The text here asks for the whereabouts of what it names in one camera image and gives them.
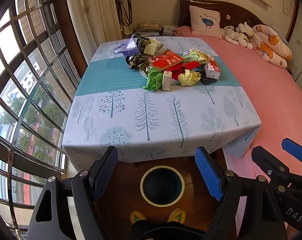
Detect green crumpled paper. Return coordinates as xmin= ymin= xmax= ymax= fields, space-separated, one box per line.
xmin=142 ymin=69 xmax=164 ymax=90

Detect pale yellow paper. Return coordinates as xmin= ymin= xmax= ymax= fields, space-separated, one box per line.
xmin=178 ymin=70 xmax=201 ymax=87

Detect orange foil packet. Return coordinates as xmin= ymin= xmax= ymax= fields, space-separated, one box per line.
xmin=149 ymin=49 xmax=184 ymax=72

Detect cream curtain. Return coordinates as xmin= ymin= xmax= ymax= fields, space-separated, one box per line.
xmin=66 ymin=0 xmax=124 ymax=63

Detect bed with pink sheet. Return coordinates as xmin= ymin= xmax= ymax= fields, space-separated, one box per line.
xmin=176 ymin=26 xmax=302 ymax=240

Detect window with metal grille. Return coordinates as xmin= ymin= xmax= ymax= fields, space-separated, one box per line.
xmin=0 ymin=0 xmax=89 ymax=240

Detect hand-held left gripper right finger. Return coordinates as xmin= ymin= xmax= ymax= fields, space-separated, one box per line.
xmin=194 ymin=146 xmax=289 ymax=240

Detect light green snack packet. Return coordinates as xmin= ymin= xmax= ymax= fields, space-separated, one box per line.
xmin=182 ymin=49 xmax=210 ymax=64

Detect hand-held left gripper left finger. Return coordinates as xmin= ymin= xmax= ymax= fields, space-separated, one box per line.
xmin=28 ymin=145 xmax=119 ymax=240

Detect blue trash bin cream rim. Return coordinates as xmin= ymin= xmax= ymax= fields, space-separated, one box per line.
xmin=140 ymin=165 xmax=185 ymax=207

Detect white plush toy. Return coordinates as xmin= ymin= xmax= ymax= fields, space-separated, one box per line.
xmin=220 ymin=26 xmax=241 ymax=46
xmin=236 ymin=22 xmax=254 ymax=49

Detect red and white carton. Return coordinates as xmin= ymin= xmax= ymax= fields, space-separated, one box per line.
xmin=203 ymin=56 xmax=221 ymax=80

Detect hanging dark bag straps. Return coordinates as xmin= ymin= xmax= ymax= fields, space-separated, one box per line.
xmin=115 ymin=0 xmax=134 ymax=27

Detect person's black pants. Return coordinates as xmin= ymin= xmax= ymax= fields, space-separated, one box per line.
xmin=128 ymin=220 xmax=206 ymax=240

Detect black card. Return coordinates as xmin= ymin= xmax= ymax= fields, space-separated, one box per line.
xmin=199 ymin=76 xmax=217 ymax=85

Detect small white box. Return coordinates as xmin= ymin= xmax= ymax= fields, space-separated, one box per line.
xmin=162 ymin=70 xmax=173 ymax=91

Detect tree print tablecloth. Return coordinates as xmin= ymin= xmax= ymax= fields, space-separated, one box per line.
xmin=62 ymin=36 xmax=262 ymax=173

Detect dark green packet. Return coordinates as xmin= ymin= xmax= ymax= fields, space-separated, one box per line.
xmin=135 ymin=36 xmax=151 ymax=53

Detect purple plastic bag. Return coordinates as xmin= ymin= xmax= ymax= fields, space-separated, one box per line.
xmin=113 ymin=34 xmax=141 ymax=57

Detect small grey box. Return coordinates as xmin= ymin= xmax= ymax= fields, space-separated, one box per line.
xmin=162 ymin=25 xmax=179 ymax=37

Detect beige paper packet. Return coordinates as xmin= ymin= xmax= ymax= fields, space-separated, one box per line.
xmin=143 ymin=37 xmax=164 ymax=57

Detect yellow knitted slipper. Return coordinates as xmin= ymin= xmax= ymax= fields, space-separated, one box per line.
xmin=167 ymin=208 xmax=186 ymax=224
xmin=130 ymin=210 xmax=148 ymax=225

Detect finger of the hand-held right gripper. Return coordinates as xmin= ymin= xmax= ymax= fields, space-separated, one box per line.
xmin=281 ymin=138 xmax=302 ymax=163
xmin=251 ymin=146 xmax=302 ymax=193

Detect red flat packet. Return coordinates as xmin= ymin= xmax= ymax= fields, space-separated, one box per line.
xmin=171 ymin=64 xmax=206 ymax=80

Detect pink folded cloth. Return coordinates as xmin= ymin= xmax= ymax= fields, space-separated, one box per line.
xmin=173 ymin=26 xmax=192 ymax=37

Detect black gold crumpled wrapper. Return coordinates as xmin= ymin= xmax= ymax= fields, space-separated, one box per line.
xmin=125 ymin=54 xmax=151 ymax=70

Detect white embroidered pillow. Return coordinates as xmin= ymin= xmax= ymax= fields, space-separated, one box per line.
xmin=189 ymin=5 xmax=222 ymax=40

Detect cartoon bear print bolster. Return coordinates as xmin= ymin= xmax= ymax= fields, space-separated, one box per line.
xmin=252 ymin=24 xmax=292 ymax=68

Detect stack of books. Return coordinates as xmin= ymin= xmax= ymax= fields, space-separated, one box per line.
xmin=134 ymin=21 xmax=162 ymax=38

